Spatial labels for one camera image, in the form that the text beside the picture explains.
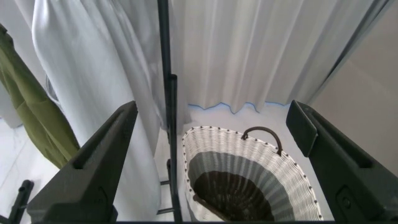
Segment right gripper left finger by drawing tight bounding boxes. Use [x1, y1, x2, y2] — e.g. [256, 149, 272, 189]
[27, 100, 139, 222]

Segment green printed shirt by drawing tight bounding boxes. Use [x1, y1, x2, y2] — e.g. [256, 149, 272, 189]
[0, 24, 81, 170]

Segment black clothes rack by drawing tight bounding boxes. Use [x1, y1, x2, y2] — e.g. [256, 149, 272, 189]
[0, 0, 184, 223]

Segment white laundry basket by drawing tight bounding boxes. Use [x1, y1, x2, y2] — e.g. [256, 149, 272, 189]
[181, 125, 324, 222]

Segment pale grey shorts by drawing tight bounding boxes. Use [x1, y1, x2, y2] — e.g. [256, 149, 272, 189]
[31, 0, 175, 222]

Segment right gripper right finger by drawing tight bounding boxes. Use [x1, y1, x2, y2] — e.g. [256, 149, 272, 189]
[285, 100, 398, 222]

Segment white curtain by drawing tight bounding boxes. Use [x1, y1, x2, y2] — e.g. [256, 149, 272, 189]
[0, 0, 391, 129]

